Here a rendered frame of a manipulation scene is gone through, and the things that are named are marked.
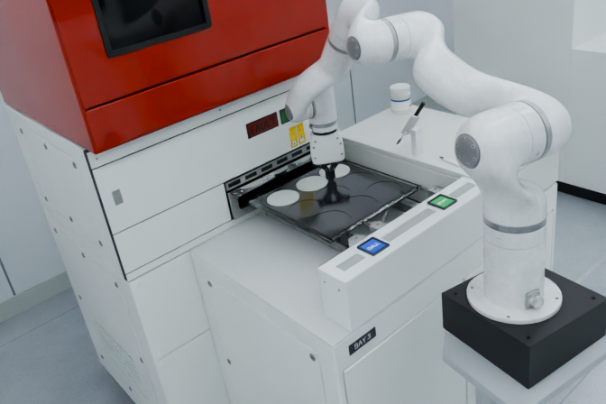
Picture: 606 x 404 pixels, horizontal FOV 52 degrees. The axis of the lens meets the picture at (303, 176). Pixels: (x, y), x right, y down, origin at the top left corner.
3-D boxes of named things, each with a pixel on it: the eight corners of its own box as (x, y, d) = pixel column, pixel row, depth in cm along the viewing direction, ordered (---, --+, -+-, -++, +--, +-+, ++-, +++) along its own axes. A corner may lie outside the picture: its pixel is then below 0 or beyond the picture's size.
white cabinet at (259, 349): (238, 443, 219) (188, 252, 183) (416, 307, 271) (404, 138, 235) (368, 573, 174) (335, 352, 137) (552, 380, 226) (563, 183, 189)
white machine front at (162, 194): (123, 279, 174) (82, 151, 157) (333, 169, 218) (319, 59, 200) (129, 283, 172) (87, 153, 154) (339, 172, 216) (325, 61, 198)
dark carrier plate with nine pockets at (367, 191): (254, 201, 189) (253, 199, 189) (335, 160, 208) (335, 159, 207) (330, 239, 164) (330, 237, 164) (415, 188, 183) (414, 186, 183)
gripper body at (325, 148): (308, 133, 182) (313, 168, 187) (342, 128, 182) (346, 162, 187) (306, 124, 189) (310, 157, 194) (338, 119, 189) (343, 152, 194)
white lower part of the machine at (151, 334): (104, 377, 259) (41, 208, 223) (259, 284, 303) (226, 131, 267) (191, 480, 208) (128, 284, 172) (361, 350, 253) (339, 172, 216)
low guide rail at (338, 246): (265, 215, 196) (263, 206, 195) (270, 212, 197) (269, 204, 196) (381, 273, 160) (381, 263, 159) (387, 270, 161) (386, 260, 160)
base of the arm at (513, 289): (583, 305, 125) (588, 224, 117) (505, 335, 119) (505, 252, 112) (519, 263, 141) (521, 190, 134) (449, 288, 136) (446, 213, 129)
